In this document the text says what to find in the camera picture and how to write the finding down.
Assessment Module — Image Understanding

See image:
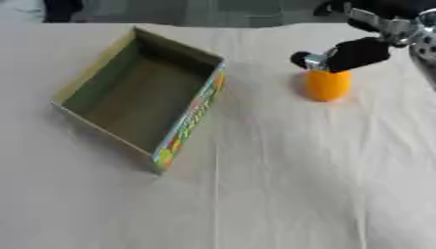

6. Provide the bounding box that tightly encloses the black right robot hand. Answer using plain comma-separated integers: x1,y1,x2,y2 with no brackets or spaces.
289,8,419,74

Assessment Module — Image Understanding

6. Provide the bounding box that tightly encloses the open cardboard box green inside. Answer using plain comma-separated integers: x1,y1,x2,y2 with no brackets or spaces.
49,25,229,175

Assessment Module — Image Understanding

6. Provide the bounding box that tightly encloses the dark object beyond table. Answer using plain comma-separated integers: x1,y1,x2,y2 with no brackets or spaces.
41,0,86,23

